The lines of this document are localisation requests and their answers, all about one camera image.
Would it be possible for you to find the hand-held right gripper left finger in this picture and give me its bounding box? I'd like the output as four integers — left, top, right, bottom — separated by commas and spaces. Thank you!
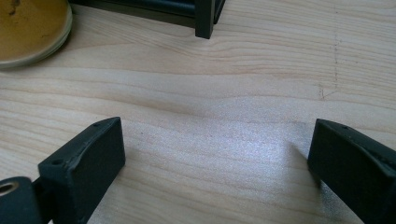
37, 116, 126, 224

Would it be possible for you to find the orange powder jar white lid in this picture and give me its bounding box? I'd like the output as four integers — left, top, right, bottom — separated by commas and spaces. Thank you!
0, 0, 74, 70

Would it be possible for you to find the black metal two-tier rack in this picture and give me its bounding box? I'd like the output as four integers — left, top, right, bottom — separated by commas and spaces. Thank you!
68, 0, 226, 40

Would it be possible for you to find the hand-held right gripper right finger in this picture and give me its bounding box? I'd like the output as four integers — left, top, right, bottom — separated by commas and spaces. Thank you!
307, 118, 396, 224

